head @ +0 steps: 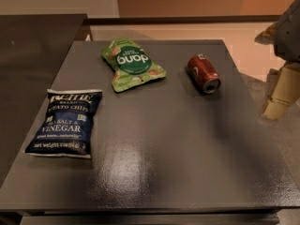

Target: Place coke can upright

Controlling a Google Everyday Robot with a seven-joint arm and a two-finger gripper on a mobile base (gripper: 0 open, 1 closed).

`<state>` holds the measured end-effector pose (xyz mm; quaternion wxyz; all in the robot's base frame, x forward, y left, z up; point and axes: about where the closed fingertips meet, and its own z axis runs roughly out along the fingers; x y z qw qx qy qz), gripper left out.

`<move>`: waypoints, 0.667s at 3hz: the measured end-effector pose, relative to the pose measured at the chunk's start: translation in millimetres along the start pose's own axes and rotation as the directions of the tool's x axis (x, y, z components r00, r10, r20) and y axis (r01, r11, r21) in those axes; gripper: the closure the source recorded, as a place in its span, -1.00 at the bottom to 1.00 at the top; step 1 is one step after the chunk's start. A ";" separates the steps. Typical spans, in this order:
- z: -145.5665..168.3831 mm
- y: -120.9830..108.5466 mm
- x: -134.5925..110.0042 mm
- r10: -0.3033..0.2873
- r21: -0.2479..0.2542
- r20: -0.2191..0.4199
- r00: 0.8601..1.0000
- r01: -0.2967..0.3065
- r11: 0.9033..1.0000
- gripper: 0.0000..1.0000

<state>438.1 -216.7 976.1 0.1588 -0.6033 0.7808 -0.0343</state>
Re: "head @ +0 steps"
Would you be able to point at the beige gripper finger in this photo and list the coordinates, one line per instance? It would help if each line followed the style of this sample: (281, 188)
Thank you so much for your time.
(282, 90)
(267, 36)

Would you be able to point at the red coke can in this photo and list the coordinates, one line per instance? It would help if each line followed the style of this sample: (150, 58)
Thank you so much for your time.
(204, 74)

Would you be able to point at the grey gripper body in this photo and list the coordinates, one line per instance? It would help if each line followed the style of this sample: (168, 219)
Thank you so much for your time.
(290, 37)

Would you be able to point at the green dang snack bag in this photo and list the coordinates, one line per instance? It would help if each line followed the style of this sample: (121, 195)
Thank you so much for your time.
(131, 64)

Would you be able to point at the blue kettle chips bag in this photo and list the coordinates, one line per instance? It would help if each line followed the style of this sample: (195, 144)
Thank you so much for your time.
(67, 128)

